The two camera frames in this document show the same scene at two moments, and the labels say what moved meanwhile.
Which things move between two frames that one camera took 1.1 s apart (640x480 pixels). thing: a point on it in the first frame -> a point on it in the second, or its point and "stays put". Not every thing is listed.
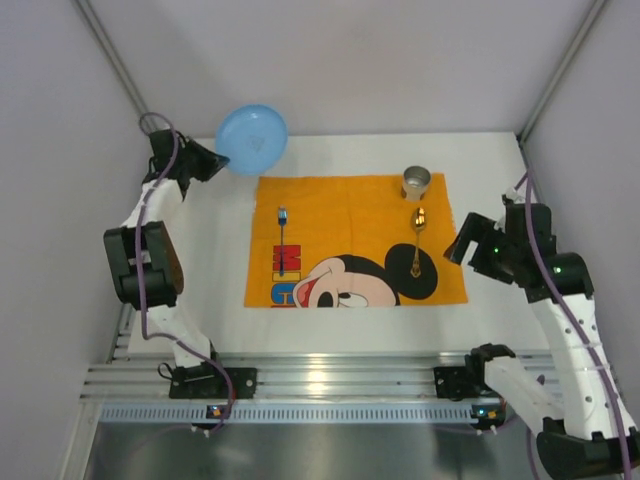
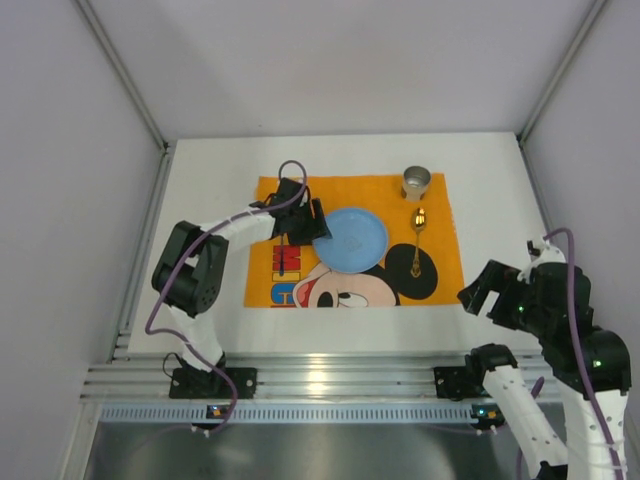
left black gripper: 198,159 -> 304,220
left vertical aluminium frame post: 98,34 stays put
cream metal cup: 414,182 stays put
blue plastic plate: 254,138 -> 359,241
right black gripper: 480,245 -> 498,295
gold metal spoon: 419,222 stays put
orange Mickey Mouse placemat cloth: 349,241 stays put
